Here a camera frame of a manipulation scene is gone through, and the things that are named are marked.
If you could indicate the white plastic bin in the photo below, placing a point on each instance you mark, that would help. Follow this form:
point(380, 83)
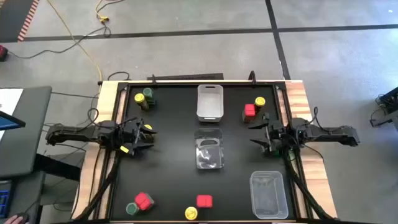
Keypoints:
point(210, 105)

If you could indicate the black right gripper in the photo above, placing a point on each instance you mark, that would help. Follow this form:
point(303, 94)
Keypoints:
point(275, 132)

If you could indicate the black computer mouse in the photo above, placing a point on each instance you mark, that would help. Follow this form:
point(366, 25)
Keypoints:
point(23, 218)

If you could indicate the black bar behind table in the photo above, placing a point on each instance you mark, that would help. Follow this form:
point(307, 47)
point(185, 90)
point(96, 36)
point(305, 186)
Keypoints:
point(186, 76)

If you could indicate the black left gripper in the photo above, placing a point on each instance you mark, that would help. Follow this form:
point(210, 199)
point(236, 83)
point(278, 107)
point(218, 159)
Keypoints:
point(127, 137)

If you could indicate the yellow tape tag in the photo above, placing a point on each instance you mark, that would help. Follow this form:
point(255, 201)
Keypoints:
point(124, 149)

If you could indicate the grey side desk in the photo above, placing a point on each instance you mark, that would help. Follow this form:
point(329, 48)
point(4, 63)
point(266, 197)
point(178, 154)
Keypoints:
point(31, 130)

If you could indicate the black table clamp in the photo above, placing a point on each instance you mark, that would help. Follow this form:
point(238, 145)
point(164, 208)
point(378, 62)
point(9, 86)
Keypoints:
point(154, 79)
point(252, 77)

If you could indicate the red floor device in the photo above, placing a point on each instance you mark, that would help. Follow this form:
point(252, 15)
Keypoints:
point(3, 53)

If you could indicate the smoky translucent plastic bin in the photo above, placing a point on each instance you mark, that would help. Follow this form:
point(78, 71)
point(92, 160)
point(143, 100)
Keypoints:
point(209, 155)

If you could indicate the red lid paprika tin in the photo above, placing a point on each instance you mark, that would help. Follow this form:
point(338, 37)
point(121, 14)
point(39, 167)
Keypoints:
point(143, 200)
point(249, 110)
point(204, 201)

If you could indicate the dark tablet screen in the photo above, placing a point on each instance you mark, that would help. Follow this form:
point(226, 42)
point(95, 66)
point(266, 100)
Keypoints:
point(7, 123)

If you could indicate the clear plastic container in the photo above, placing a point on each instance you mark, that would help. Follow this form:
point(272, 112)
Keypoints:
point(269, 199)

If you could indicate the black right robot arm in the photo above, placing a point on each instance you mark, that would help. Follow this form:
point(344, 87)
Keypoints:
point(326, 132)

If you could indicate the person's hand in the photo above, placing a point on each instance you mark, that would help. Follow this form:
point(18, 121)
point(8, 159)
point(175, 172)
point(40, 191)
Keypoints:
point(11, 220)

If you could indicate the white paper sheet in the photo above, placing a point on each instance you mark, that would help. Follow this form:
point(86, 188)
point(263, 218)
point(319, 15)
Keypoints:
point(9, 99)

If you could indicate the dark mat with striped edge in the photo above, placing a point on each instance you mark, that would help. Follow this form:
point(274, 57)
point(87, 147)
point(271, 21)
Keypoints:
point(12, 18)

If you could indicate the small lit control panel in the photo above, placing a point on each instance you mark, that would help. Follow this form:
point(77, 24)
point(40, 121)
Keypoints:
point(4, 199)

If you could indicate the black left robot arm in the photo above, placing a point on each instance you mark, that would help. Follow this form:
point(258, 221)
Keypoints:
point(77, 132)

